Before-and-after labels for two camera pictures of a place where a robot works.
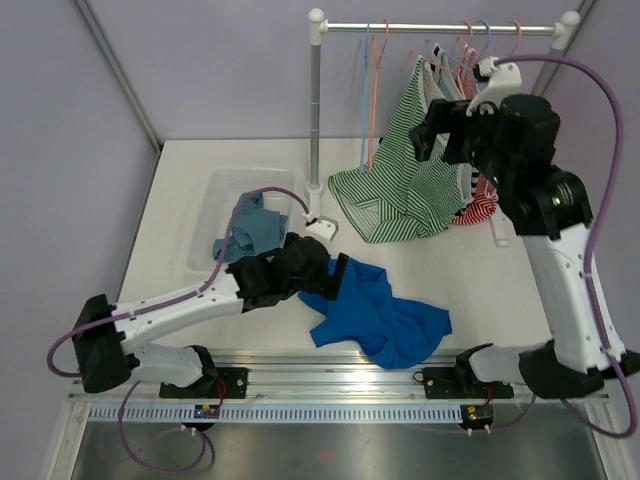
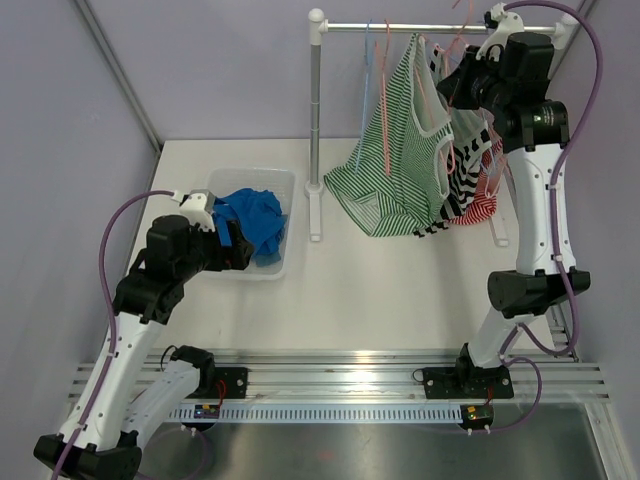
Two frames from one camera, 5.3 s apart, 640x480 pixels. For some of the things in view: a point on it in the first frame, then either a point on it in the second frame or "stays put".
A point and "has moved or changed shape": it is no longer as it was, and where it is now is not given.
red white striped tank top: [485, 202] stays put
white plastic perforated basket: [224, 189] stays put
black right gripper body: [449, 116] -> [478, 84]
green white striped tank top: [397, 193] has moved or changed shape
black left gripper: [327, 285] -> [241, 250]
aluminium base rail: [305, 376] stays put
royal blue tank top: [396, 331] -> [261, 218]
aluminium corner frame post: [104, 50] stays put
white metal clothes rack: [317, 28] stays put
